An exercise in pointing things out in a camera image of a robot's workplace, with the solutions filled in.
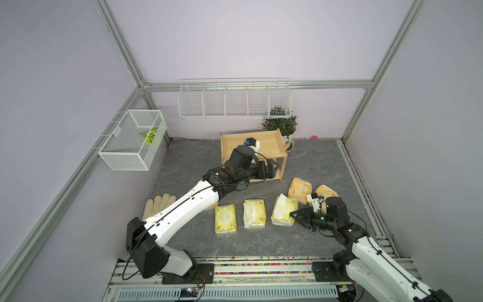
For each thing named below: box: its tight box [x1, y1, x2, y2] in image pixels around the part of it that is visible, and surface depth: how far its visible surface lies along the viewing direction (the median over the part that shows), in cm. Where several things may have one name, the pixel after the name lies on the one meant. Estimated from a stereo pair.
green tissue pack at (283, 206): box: [270, 193, 299, 227], surface depth 81 cm
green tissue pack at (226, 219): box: [215, 203, 238, 234], surface depth 86 cm
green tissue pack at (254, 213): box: [242, 198, 267, 229], surface depth 88 cm
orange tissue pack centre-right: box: [288, 177, 312, 206], surface depth 95 cm
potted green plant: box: [261, 114, 299, 153], surface depth 107 cm
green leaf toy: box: [139, 126, 159, 146], surface depth 83 cm
